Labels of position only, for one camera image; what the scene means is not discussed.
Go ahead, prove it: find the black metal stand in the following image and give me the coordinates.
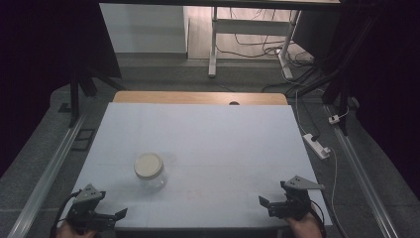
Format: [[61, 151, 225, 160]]
[[286, 13, 380, 137], [57, 63, 127, 129]]

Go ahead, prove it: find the clear glass jar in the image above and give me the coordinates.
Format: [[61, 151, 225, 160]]
[[135, 164, 168, 192]]

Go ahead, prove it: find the white power strip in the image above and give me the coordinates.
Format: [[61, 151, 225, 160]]
[[302, 133, 332, 161]]

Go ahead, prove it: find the black rectangular frame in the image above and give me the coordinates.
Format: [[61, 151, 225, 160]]
[[70, 127, 97, 153]]

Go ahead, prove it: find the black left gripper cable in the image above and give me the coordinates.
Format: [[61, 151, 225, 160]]
[[49, 189, 82, 238]]

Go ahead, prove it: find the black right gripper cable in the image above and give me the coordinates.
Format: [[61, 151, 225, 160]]
[[309, 198, 329, 238]]

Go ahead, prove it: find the cream round jar lid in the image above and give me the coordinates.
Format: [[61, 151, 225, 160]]
[[133, 152, 165, 180]]

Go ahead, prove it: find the white cable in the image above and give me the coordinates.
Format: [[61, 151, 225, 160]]
[[325, 147, 341, 216]]

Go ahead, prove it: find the person's right hand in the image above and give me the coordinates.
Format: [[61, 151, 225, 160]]
[[284, 207, 324, 238]]

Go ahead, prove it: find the white table mat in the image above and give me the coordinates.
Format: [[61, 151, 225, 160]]
[[62, 101, 334, 231]]

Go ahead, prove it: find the dark curtain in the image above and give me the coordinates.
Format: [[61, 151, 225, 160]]
[[341, 0, 420, 201], [0, 0, 123, 178]]

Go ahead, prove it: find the person's left hand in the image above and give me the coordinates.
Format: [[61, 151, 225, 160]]
[[54, 219, 97, 238]]

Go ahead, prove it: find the white-framed desk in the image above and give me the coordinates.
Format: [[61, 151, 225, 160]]
[[98, 0, 342, 80]]

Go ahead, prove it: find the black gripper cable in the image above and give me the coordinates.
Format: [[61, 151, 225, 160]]
[[49, 189, 82, 238], [309, 198, 329, 238]]

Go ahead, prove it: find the aluminium rail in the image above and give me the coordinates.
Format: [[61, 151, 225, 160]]
[[6, 111, 89, 238], [324, 104, 401, 238]]

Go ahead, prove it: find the wooden table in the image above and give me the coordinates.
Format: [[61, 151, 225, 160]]
[[112, 90, 289, 106]]

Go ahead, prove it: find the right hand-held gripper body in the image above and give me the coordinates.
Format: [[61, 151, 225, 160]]
[[279, 175, 327, 222]]

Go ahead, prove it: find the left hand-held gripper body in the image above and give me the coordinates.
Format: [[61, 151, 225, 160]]
[[65, 183, 115, 232]]

